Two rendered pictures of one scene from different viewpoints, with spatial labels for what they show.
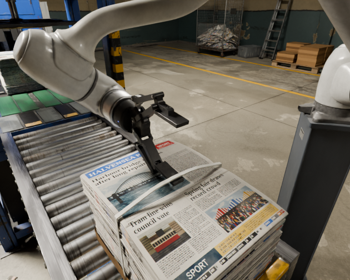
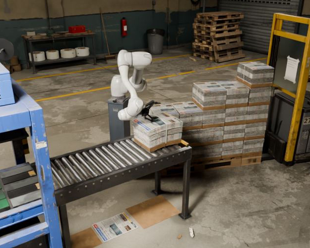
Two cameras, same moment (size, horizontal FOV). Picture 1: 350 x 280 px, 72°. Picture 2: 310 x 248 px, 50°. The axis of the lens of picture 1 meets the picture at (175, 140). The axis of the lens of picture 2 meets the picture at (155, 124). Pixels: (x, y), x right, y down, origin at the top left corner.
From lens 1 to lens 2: 2.98 m
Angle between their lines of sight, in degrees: 75
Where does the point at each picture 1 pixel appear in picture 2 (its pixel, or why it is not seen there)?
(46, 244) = (149, 160)
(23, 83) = not seen: outside the picture
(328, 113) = (122, 98)
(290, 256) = not seen: hidden behind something
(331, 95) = (121, 92)
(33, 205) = (130, 167)
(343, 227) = not seen: hidden behind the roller
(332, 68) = (119, 84)
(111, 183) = (154, 125)
